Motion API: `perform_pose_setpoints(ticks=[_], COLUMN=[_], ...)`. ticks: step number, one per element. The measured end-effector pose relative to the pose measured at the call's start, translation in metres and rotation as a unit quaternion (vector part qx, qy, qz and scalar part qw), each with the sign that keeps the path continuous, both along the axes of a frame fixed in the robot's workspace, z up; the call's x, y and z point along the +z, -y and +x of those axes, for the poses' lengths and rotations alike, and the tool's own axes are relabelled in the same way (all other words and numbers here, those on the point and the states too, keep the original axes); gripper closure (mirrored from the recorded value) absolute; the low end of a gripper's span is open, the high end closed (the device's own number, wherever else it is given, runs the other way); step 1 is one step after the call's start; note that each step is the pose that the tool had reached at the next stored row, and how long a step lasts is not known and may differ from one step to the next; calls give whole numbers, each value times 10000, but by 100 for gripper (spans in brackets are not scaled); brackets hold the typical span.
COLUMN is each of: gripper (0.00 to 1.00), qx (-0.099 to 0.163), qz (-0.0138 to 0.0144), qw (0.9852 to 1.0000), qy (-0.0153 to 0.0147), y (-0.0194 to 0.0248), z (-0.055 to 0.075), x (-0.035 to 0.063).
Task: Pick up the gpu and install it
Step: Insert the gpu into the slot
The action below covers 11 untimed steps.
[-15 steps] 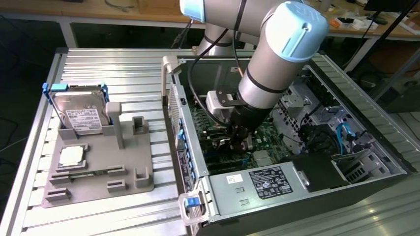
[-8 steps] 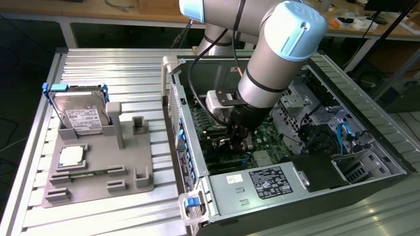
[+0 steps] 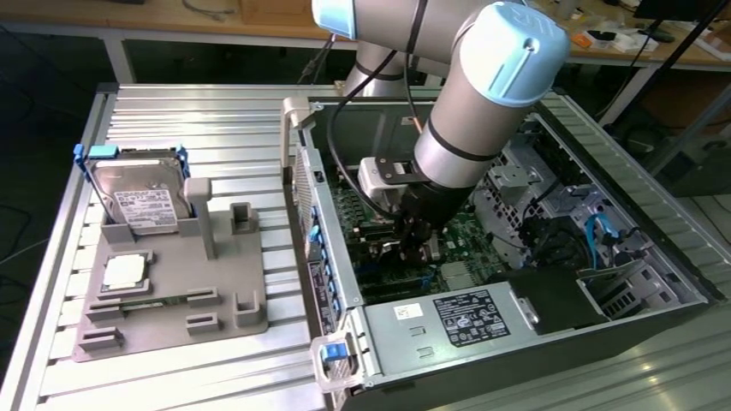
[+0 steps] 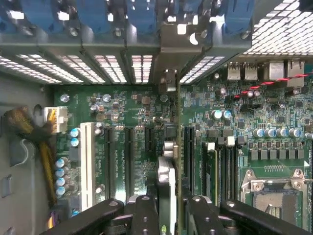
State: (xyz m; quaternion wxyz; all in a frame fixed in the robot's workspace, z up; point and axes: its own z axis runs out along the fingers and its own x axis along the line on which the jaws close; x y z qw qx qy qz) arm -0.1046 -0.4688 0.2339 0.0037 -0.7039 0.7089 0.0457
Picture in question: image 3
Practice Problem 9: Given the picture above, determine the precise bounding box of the metal disk bay cage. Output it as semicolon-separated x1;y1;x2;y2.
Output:
472;128;573;267

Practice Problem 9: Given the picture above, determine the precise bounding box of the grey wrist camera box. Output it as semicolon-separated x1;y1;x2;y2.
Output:
357;157;427;216

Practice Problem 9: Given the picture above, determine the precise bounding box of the orange and white box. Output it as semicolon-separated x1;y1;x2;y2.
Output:
567;28;636;53

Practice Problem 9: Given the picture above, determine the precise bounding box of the wooden desk white frame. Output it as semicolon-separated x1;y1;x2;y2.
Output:
0;0;731;126

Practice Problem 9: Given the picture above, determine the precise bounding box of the grey power supply unit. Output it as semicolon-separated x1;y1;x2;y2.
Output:
359;280;544;378

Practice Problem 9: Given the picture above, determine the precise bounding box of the green Nvidia graphics card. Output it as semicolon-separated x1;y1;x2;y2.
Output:
356;233;444;265

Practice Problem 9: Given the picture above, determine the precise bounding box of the grey cable on desk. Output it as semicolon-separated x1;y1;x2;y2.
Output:
180;0;236;23

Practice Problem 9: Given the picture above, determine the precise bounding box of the green motherboard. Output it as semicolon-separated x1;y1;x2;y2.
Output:
324;169;515;306

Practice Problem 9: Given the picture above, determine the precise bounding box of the open black PC case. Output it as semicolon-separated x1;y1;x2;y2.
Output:
278;87;724;411

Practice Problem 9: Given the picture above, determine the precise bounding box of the blue case latch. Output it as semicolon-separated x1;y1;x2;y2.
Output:
319;342;348;364

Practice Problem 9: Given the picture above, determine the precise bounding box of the silver CPU chip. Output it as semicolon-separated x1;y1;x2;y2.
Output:
101;254;148;288

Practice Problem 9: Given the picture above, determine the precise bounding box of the silver hard disk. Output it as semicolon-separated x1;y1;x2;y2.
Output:
90;157;193;237

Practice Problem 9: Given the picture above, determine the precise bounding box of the green loose RAM stick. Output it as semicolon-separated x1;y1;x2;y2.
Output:
118;296;190;308

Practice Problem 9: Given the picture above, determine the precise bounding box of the light blue SATA wire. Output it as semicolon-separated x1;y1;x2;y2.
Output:
584;212;623;271

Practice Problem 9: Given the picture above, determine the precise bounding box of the grey parts rack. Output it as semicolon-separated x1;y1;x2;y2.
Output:
70;176;270;364

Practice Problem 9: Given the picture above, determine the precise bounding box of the black monitor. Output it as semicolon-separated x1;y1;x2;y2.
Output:
632;0;731;23

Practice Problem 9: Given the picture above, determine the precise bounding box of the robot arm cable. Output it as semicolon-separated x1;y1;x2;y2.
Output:
296;0;429;217

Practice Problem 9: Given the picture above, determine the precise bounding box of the black plastic shroud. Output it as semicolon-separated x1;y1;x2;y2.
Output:
505;265;611;336

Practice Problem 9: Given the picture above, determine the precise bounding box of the blue disk carrier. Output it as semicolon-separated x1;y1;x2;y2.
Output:
72;143;189;228

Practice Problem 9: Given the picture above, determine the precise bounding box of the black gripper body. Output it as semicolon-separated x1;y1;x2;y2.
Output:
393;181;479;240

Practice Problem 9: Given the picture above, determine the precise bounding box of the silver chipset heat sink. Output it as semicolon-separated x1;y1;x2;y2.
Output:
441;260;485;289

